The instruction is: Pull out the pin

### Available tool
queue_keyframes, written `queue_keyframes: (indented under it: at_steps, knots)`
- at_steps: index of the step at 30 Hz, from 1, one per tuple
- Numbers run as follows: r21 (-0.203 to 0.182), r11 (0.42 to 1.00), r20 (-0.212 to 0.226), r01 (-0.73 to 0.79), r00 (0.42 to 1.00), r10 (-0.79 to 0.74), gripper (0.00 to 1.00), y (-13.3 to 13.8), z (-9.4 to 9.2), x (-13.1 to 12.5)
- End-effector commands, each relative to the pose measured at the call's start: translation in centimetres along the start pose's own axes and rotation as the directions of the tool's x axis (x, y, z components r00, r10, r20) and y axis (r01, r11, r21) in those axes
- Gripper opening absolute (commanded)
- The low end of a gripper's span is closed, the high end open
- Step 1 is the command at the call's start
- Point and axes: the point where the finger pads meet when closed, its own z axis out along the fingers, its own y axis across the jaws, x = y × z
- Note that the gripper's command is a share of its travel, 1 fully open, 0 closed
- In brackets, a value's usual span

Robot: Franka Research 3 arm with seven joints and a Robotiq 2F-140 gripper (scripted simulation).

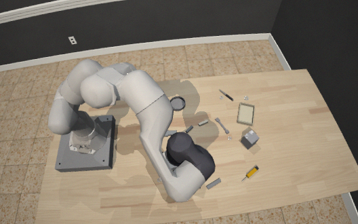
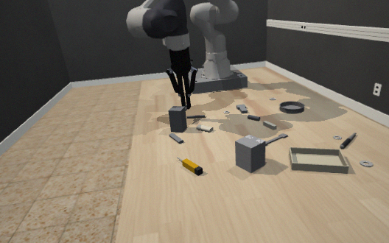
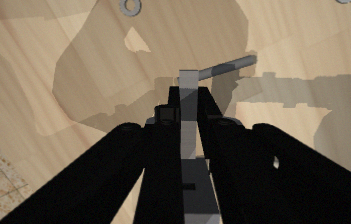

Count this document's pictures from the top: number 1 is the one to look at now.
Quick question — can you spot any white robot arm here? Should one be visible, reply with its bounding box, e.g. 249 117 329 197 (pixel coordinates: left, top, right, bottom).
48 59 216 202

